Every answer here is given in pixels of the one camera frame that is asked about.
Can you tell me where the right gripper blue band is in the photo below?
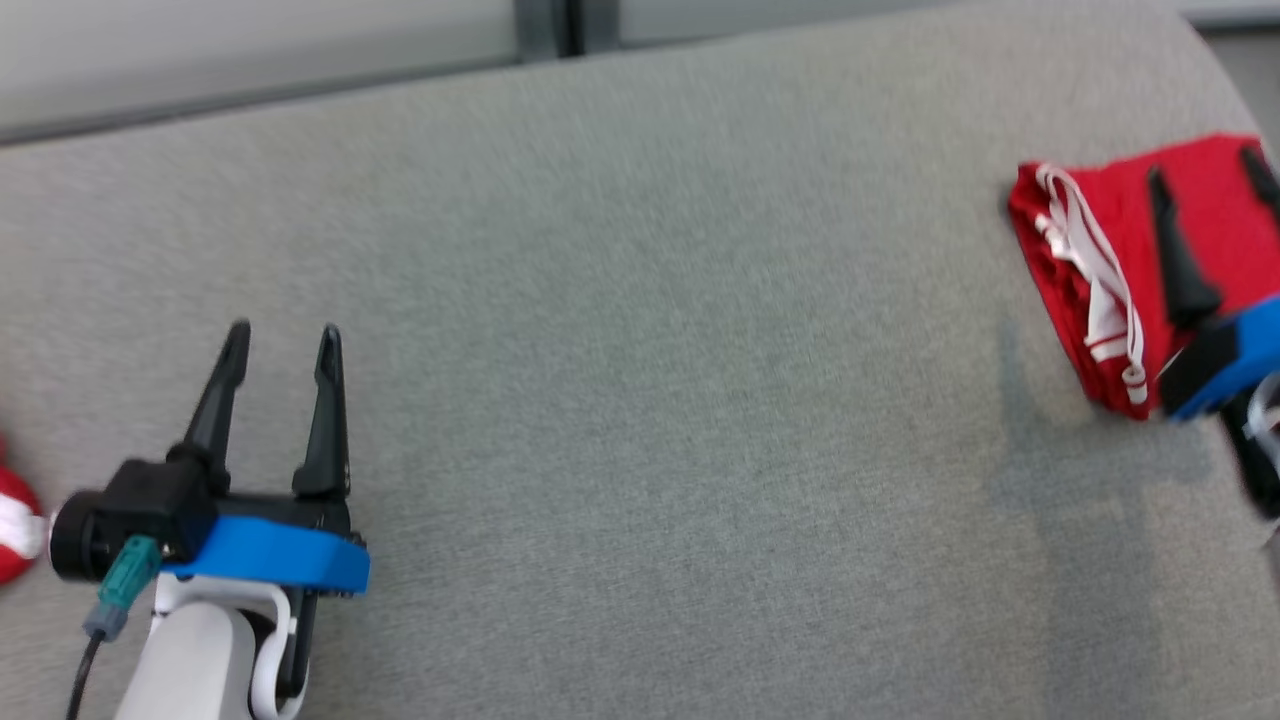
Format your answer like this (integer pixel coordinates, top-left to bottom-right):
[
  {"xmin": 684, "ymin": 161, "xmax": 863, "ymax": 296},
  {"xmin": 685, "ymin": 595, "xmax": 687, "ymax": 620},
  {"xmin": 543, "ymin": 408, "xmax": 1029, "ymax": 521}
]
[{"xmin": 1145, "ymin": 145, "xmax": 1280, "ymax": 421}]

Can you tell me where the red garment with white stripe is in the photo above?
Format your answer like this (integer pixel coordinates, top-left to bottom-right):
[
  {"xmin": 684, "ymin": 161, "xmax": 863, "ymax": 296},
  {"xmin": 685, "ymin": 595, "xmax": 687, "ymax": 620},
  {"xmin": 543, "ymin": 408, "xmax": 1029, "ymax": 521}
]
[{"xmin": 0, "ymin": 435, "xmax": 49, "ymax": 586}]

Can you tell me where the red jersey with lettering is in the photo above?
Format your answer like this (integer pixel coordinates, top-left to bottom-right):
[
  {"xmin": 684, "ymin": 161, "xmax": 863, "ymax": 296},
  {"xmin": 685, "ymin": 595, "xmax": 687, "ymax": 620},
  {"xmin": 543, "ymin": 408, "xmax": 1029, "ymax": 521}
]
[{"xmin": 1005, "ymin": 133, "xmax": 1280, "ymax": 421}]

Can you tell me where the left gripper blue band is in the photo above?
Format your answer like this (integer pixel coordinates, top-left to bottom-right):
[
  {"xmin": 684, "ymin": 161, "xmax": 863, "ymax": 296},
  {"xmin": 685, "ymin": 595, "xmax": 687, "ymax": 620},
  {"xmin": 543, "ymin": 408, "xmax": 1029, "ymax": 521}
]
[{"xmin": 165, "ymin": 320, "xmax": 371, "ymax": 599}]

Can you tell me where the left cable with teal connector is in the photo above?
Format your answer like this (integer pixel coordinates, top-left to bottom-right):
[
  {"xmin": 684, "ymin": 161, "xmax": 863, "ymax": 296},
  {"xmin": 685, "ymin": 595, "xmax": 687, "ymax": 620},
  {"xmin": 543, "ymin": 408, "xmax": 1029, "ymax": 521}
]
[{"xmin": 65, "ymin": 535, "xmax": 163, "ymax": 720}]

